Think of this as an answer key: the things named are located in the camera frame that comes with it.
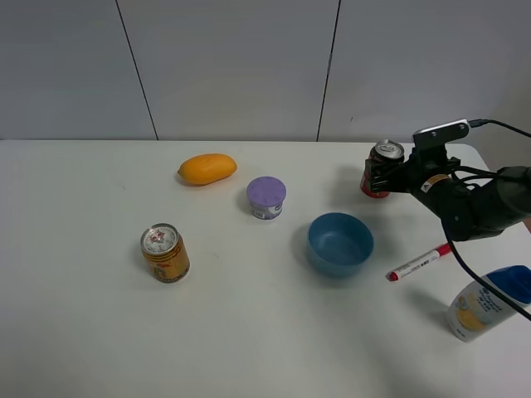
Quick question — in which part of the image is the gold drink can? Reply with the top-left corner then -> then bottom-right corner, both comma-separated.
140,223 -> 190,283

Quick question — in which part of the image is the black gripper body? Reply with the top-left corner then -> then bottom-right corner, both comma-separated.
393,145 -> 476,240

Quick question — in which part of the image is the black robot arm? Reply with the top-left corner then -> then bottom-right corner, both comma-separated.
365,145 -> 530,242

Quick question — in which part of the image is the black camera cable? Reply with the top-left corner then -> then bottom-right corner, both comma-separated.
443,119 -> 531,323

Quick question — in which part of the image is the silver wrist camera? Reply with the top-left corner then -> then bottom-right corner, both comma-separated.
412,119 -> 470,149

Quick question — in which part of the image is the red whiteboard marker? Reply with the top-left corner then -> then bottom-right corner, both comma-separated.
386,243 -> 451,282

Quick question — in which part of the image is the red herbal tea can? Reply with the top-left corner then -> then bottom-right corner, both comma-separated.
360,139 -> 405,199

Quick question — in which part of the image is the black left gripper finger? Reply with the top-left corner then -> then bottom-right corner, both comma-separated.
370,176 -> 401,197

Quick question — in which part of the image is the purple lidded cup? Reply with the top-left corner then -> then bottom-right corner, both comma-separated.
246,176 -> 287,220

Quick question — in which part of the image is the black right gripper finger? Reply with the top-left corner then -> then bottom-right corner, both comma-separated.
364,159 -> 407,177

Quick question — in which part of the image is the yellow mango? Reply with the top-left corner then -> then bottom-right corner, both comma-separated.
178,153 -> 237,186

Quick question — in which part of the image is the blue bowl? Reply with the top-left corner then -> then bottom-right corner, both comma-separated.
306,212 -> 374,279

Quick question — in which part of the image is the white blue shampoo bottle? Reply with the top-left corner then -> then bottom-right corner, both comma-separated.
446,265 -> 530,342

